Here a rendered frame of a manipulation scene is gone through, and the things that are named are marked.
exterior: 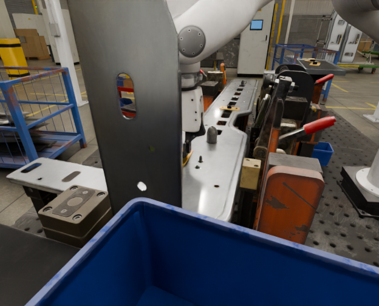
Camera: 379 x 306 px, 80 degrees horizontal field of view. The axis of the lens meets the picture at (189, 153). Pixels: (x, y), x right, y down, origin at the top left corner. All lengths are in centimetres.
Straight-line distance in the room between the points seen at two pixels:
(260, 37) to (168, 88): 737
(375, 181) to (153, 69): 95
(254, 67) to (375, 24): 693
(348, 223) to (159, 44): 90
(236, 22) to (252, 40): 715
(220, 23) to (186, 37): 6
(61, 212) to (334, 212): 90
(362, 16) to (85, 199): 74
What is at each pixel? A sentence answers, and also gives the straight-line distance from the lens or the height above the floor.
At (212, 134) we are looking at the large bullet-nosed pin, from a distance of 66.
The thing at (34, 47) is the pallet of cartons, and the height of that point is 58.
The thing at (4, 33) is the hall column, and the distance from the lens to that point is 789.
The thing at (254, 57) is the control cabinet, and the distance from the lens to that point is 761.
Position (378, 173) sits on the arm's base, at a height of 84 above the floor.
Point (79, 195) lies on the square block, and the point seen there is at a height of 106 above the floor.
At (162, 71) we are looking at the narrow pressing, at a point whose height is 126.
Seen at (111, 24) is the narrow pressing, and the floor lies 130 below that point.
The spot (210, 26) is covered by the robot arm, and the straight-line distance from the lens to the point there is 41.
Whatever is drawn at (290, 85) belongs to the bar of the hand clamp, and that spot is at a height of 120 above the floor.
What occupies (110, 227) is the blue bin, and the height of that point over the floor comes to 116.
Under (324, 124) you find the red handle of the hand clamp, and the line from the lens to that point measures 51.
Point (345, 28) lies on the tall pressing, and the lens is 981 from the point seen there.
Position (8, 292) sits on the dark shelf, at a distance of 37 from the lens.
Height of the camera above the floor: 129
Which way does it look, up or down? 28 degrees down
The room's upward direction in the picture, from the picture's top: straight up
